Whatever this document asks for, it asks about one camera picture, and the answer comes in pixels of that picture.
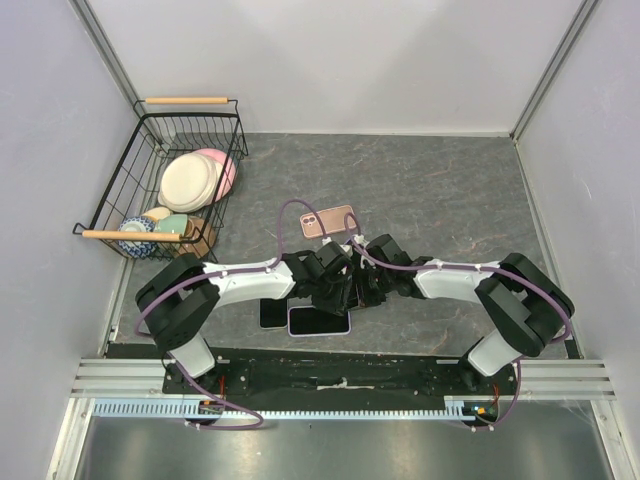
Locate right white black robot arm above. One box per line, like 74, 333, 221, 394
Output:
352, 234, 575, 394

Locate black wire basket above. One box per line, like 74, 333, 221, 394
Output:
73, 97, 248, 261

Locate pink plate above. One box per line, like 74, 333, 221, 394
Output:
197, 148, 237, 202

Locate cream small bowl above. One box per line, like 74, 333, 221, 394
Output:
142, 206, 172, 223

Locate grey cable duct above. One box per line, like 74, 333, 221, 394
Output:
92, 398, 486, 422

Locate purple phone case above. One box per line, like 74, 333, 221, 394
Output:
287, 305, 352, 338

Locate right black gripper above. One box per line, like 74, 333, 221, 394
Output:
345, 264, 392, 312

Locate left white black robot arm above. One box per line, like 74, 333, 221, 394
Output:
135, 241, 352, 393

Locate blue patterned bowl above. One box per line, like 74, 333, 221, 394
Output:
117, 216, 157, 259

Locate green cup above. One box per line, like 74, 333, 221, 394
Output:
153, 214, 189, 242

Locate brown cup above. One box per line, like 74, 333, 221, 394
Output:
179, 216, 217, 259

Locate pink phone case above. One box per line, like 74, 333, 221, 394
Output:
300, 205, 354, 239

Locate cream plate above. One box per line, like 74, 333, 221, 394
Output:
158, 152, 221, 213

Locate white phone black screen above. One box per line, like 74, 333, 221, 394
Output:
259, 299, 288, 330

